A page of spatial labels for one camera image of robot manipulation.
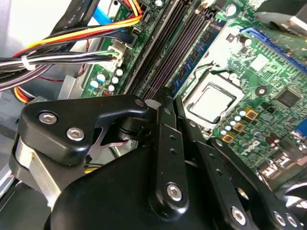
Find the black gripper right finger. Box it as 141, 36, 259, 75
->
174, 95, 303, 230

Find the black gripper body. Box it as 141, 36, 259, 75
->
44, 143, 264, 230

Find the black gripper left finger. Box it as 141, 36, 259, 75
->
9, 86, 190, 218

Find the green RAM stick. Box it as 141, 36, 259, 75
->
171, 20, 229, 95

